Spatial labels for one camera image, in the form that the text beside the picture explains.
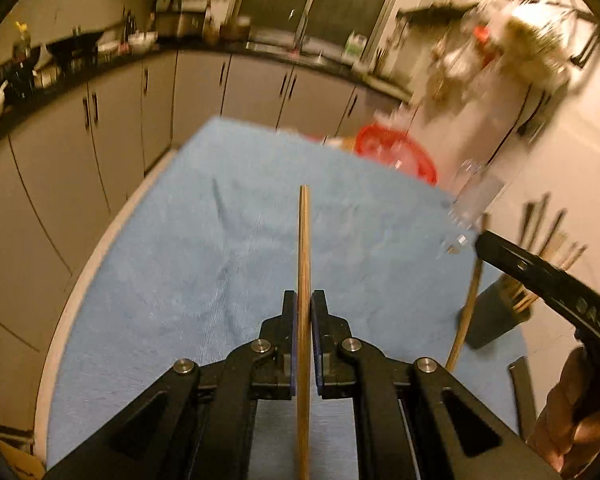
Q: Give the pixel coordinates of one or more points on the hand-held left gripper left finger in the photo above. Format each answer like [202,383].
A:
[293,355]

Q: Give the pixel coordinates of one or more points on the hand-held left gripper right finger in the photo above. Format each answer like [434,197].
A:
[317,355]

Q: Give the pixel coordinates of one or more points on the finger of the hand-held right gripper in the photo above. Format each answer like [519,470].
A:
[540,277]

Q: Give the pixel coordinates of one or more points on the bunch of wooden chopsticks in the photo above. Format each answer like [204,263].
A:
[520,295]

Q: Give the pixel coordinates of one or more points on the dark chopstick holder cup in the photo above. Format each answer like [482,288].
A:
[495,317]

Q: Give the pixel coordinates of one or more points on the brown wooden chopstick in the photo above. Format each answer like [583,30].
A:
[470,300]
[304,260]

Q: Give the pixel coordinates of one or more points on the person's right hand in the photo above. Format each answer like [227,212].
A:
[560,430]

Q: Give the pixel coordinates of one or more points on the clear plastic bottle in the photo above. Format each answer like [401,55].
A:
[472,195]

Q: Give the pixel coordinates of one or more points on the blue table cloth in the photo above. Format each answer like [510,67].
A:
[180,260]

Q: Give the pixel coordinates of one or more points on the red plastic basket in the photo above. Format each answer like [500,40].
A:
[420,165]

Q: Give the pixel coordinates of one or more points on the hanging bag of flatbread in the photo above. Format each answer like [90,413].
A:
[530,40]

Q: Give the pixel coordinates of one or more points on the dark hanging bag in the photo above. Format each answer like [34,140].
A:
[430,14]

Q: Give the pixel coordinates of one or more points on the cardboard box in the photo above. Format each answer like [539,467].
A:
[20,460]

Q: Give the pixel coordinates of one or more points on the green detergent bottle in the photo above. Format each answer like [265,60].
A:
[354,50]

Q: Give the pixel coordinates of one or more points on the grey lower kitchen cabinets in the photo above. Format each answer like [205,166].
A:
[55,160]

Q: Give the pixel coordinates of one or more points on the kitchen window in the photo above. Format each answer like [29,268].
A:
[355,0]

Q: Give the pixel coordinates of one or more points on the silver toaster oven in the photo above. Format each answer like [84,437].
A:
[180,22]

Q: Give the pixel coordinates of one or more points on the black wok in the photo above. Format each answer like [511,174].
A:
[75,45]

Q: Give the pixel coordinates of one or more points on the black cooking pot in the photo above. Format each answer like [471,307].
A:
[10,80]

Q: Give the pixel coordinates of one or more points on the yellow capped bottle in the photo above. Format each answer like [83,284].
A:
[22,40]

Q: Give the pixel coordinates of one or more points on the black wall hook rail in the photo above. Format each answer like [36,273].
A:
[575,7]

